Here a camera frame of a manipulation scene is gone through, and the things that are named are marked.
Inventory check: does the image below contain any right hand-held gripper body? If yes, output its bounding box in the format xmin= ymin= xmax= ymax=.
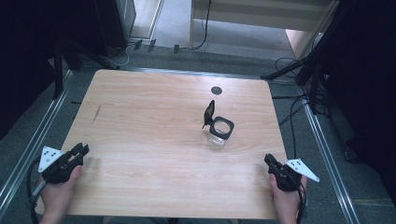
xmin=268 ymin=158 xmax=320 ymax=192

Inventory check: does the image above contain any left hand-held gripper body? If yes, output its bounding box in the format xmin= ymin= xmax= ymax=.
xmin=37 ymin=146 xmax=84 ymax=185

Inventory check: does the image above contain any person's left hand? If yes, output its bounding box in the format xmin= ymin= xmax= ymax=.
xmin=38 ymin=164 xmax=84 ymax=224

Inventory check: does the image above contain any person's right hand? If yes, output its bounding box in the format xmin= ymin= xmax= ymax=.
xmin=268 ymin=173 xmax=308 ymax=224

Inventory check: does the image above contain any clear jar with black flip lid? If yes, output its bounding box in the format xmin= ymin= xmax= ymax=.
xmin=201 ymin=99 xmax=235 ymax=147

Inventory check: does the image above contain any black metal stand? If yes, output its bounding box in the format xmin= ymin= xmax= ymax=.
xmin=52 ymin=38 xmax=82 ymax=101

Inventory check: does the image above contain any black tripod stand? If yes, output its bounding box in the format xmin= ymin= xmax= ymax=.
xmin=261 ymin=3 xmax=344 ymax=116

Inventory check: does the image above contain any dark cabinet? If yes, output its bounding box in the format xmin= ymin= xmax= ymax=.
xmin=92 ymin=0 xmax=137 ymax=57

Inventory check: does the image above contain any white shelf unit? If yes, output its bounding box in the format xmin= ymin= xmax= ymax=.
xmin=188 ymin=0 xmax=340 ymax=60

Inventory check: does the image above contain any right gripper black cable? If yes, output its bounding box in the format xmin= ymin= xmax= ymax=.
xmin=295 ymin=181 xmax=308 ymax=224

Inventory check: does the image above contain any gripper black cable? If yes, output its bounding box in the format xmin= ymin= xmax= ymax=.
xmin=25 ymin=157 xmax=48 ymax=224
xmin=295 ymin=181 xmax=308 ymax=224

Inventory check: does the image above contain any metal floor rail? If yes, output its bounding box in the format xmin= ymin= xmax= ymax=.
xmin=297 ymin=85 xmax=362 ymax=224
xmin=0 ymin=69 xmax=74 ymax=218

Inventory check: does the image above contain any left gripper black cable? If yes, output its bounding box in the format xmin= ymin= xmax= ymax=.
xmin=25 ymin=157 xmax=48 ymax=224

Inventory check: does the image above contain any black floor cable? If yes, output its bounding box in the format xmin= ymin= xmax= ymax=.
xmin=271 ymin=57 xmax=312 ymax=160

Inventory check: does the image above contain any white floor cable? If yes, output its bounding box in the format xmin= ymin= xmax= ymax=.
xmin=106 ymin=42 xmax=134 ymax=68

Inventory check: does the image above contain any black hanging cable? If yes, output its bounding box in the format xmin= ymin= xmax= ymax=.
xmin=179 ymin=0 xmax=213 ymax=51

